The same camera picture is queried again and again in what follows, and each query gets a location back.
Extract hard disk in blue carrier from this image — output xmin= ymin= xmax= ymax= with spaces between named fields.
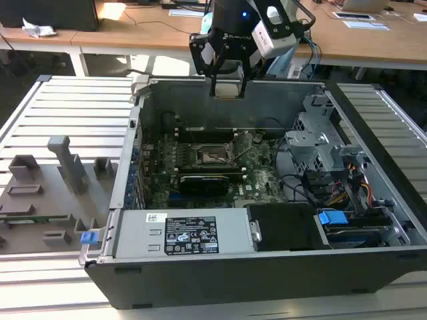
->
xmin=316 ymin=208 xmax=393 ymax=249

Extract silver metal drive cage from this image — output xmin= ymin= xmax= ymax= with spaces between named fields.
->
xmin=285 ymin=93 xmax=367 ymax=174

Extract black plastic bay cover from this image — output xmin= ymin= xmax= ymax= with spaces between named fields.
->
xmin=246 ymin=203 xmax=324 ymax=253

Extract grey power supply unit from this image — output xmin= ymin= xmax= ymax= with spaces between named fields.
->
xmin=111 ymin=208 xmax=258 ymax=260

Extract crumpled white paper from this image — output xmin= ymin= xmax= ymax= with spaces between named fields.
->
xmin=21 ymin=17 xmax=58 ymax=39

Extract blue hanging cable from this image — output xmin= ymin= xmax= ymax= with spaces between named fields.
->
xmin=300 ymin=32 xmax=323 ymax=81

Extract black cable bundle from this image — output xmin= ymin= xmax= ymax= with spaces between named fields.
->
xmin=276 ymin=168 xmax=336 ymax=205

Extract yellow red power wires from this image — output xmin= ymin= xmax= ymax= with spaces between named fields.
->
xmin=326 ymin=161 xmax=374 ymax=207

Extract pale blue teach pendant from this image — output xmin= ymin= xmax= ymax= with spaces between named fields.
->
xmin=266 ymin=43 xmax=298 ymax=79

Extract black desktop computer box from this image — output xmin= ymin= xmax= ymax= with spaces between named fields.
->
xmin=0 ymin=0 xmax=101 ymax=33

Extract silver CPU plate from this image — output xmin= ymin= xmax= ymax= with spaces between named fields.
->
xmin=214 ymin=81 xmax=242 ymax=100

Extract small blue plastic clip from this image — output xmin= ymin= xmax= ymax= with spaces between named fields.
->
xmin=81 ymin=230 xmax=101 ymax=248

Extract green RAM stick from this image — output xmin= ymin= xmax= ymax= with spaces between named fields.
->
xmin=0 ymin=214 xmax=71 ymax=226

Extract wooden office desk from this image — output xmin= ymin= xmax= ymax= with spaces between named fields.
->
xmin=0 ymin=0 xmax=207 ymax=77
xmin=293 ymin=0 xmax=427 ymax=81

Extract white framed tablet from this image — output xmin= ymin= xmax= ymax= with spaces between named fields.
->
xmin=332 ymin=11 xmax=378 ymax=21

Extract silver latch handle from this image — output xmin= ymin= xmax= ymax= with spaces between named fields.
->
xmin=248 ymin=219 xmax=264 ymax=243

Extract green motherboard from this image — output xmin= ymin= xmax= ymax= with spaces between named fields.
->
xmin=139 ymin=128 xmax=290 ymax=210

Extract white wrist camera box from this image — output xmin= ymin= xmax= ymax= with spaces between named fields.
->
xmin=250 ymin=5 xmax=298 ymax=58

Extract CPU socket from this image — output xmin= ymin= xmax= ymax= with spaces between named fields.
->
xmin=194 ymin=142 xmax=240 ymax=168

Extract grey parts rack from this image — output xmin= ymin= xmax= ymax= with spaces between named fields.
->
xmin=0 ymin=135 xmax=119 ymax=256

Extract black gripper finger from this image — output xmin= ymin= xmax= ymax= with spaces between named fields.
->
xmin=188 ymin=31 xmax=228 ymax=98
xmin=238 ymin=49 xmax=268 ymax=100

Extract black open PC case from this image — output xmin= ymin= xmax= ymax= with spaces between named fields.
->
xmin=77 ymin=75 xmax=427 ymax=311

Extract black graphics card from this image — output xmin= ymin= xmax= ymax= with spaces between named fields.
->
xmin=178 ymin=173 xmax=232 ymax=198

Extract black RAM slot bank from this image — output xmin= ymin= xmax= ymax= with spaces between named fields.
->
xmin=173 ymin=165 xmax=248 ymax=177
xmin=173 ymin=126 xmax=240 ymax=143

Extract silver laptop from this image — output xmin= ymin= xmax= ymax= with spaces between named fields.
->
xmin=340 ymin=0 xmax=391 ymax=13

